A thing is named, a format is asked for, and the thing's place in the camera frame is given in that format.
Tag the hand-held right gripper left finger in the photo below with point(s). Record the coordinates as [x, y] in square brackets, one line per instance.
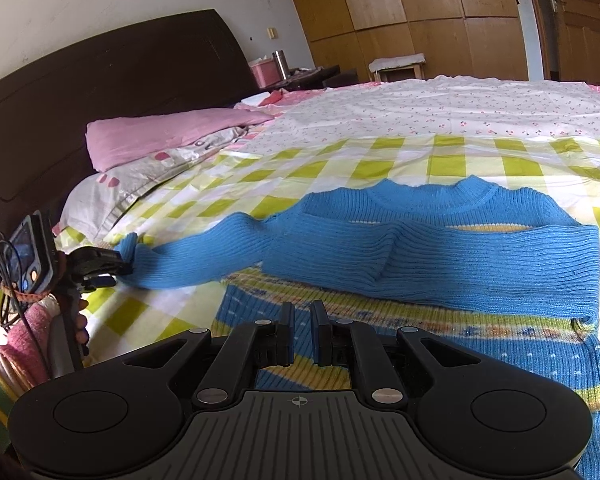
[286, 341]

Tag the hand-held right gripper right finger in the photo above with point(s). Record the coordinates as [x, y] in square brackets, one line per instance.
[321, 341]

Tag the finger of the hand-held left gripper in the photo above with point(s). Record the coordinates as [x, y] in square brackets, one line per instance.
[102, 257]
[99, 282]

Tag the blue knit sweater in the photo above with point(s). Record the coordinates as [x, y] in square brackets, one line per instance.
[430, 260]

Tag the person's left forearm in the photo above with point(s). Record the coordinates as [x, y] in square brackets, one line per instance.
[22, 345]

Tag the person's left hand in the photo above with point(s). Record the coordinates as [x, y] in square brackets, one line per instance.
[83, 334]

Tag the white patterned pillow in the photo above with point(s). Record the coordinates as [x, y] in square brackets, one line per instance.
[130, 182]

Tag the pink pillow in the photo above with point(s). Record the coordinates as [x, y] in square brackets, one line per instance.
[155, 132]

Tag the dark wooden headboard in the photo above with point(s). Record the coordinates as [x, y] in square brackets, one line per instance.
[105, 70]

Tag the red cloth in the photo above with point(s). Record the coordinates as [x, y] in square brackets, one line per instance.
[274, 97]

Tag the pink storage box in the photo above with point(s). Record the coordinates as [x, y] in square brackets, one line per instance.
[265, 72]

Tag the white floral bedsheet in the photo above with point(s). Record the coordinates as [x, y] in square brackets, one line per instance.
[430, 105]

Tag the dark box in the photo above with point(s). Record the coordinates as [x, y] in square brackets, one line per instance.
[340, 80]

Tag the metal thermos bottle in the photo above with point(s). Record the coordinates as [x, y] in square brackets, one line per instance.
[280, 65]

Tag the dark nightstand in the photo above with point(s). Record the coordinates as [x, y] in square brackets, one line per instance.
[310, 77]

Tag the wooden stool with white cushion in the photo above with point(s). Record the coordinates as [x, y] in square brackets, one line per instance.
[397, 62]

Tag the wooden wardrobe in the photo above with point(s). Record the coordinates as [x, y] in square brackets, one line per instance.
[405, 0]

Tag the wooden door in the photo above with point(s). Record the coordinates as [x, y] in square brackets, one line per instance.
[580, 10]

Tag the wall switch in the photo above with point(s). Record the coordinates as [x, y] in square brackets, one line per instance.
[272, 33]

